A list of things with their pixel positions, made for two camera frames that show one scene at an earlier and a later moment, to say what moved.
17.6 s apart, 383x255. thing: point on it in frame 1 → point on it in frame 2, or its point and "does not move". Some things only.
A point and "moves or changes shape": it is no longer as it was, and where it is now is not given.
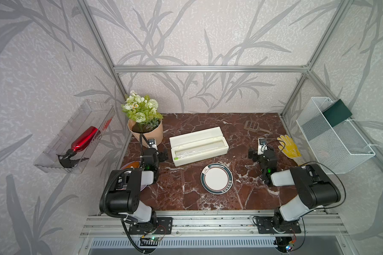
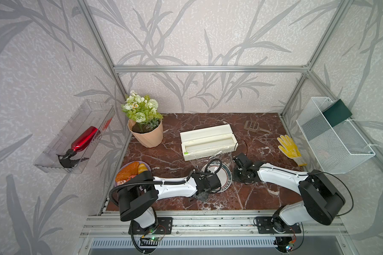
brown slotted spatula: (254, 126) does not move
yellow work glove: (289, 149) does not move
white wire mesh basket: (338, 149) does not move
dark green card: (337, 113) does not move
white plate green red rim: (216, 178) does not move
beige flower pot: (153, 130) does not move
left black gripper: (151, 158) → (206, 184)
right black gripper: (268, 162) → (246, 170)
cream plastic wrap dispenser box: (189, 147) moves or changes shape
